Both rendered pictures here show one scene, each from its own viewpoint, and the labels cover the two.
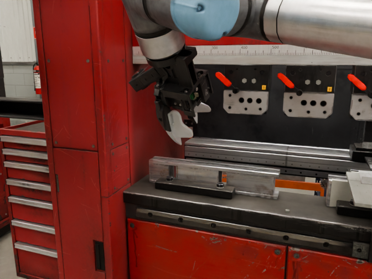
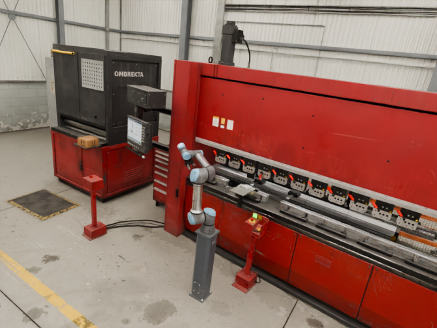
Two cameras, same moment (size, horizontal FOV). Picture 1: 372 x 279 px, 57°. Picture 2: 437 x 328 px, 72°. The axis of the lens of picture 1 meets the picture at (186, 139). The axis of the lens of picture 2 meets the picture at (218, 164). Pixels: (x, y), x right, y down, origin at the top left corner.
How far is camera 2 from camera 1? 264 cm
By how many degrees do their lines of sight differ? 15
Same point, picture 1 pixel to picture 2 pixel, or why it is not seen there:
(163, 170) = not seen: hidden behind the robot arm
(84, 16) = (181, 131)
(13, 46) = (164, 80)
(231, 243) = (210, 196)
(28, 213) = (160, 177)
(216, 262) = (206, 201)
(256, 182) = (221, 182)
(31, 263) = (158, 195)
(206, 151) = (217, 169)
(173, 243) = not seen: hidden behind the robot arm
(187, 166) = not seen: hidden behind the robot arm
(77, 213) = (173, 179)
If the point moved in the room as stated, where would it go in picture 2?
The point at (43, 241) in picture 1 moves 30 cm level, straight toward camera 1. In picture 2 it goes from (163, 188) to (162, 197)
